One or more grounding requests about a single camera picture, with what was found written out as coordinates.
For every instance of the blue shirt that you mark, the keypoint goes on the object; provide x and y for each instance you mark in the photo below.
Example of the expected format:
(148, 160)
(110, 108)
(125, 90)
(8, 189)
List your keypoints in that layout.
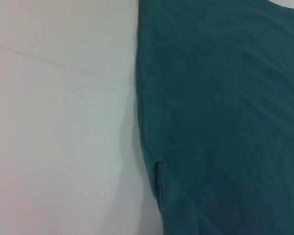
(223, 122)

